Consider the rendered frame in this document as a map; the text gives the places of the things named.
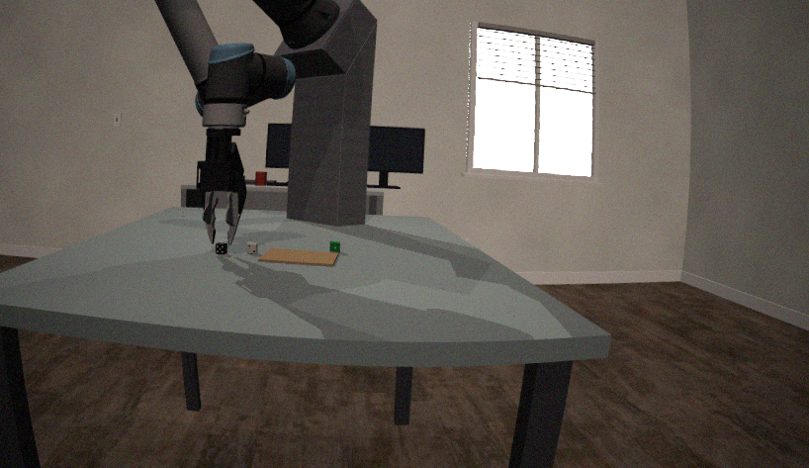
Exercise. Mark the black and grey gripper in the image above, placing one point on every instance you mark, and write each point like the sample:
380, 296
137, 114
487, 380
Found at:
218, 177

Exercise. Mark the orange flat mat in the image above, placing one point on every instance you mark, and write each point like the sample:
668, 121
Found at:
293, 256

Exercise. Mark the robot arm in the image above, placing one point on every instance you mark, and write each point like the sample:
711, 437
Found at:
223, 74

